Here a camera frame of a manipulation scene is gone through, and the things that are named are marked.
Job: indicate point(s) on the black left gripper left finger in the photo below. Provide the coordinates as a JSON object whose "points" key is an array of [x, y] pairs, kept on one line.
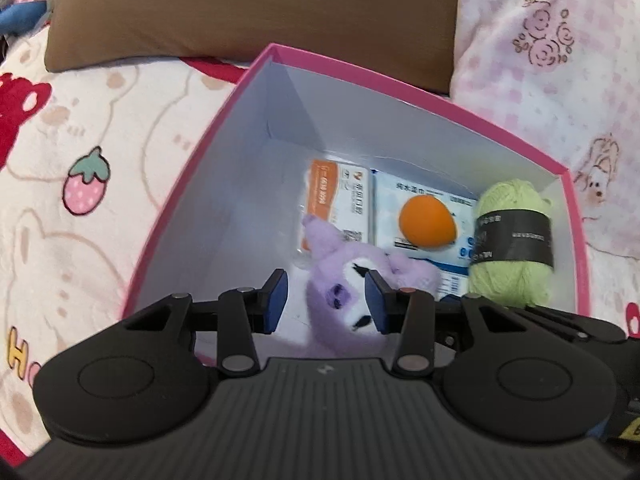
{"points": [[243, 312]]}

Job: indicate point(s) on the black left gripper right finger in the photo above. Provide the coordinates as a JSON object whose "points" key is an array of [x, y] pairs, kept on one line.
{"points": [[409, 313]]}

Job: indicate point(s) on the purple plush toy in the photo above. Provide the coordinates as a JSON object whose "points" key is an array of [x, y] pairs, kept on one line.
{"points": [[345, 284]]}

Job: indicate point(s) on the orange makeup sponge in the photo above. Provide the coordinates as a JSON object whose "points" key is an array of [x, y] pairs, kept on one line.
{"points": [[427, 223]]}

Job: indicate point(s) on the green yarn ball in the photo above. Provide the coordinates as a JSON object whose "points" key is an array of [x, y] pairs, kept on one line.
{"points": [[512, 260]]}

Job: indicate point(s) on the pink cardboard box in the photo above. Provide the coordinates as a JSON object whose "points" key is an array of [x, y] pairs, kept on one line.
{"points": [[233, 215]]}

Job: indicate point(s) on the blue wet wipes pack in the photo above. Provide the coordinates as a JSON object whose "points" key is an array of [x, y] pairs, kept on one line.
{"points": [[390, 193]]}

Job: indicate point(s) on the orange white tissue pack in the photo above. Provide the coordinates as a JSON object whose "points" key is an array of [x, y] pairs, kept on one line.
{"points": [[341, 194]]}

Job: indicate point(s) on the bear print blanket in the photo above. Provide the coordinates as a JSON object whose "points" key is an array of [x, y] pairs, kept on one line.
{"points": [[89, 159]]}

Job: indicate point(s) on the brown pillow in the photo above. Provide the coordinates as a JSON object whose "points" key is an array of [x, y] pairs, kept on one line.
{"points": [[410, 40]]}

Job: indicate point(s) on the pink checkered pillow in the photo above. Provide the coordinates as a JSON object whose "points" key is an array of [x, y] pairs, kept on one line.
{"points": [[563, 75]]}

